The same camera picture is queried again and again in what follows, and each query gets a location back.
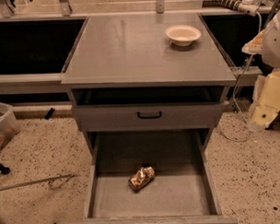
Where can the crushed orange can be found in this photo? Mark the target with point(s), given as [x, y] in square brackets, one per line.
[141, 178]

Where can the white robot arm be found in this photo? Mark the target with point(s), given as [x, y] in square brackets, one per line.
[266, 94]

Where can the grey drawer cabinet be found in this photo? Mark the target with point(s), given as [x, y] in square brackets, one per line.
[128, 60]

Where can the closed grey top drawer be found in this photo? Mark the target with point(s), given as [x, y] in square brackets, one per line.
[123, 118]

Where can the open grey middle drawer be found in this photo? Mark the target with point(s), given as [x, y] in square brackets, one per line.
[181, 193]

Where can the white paper bowl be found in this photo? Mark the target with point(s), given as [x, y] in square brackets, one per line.
[182, 35]

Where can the small black floor block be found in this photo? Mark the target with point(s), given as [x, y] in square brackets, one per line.
[49, 114]

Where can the metal rod on floor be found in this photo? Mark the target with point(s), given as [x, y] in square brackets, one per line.
[12, 186]

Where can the clear plastic storage bin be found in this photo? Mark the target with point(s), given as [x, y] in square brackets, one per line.
[8, 124]

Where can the black object on floor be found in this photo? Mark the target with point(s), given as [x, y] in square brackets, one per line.
[4, 170]

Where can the white power strip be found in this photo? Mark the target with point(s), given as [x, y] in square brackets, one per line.
[243, 6]

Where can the black drawer handle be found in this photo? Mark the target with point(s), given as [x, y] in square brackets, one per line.
[149, 115]

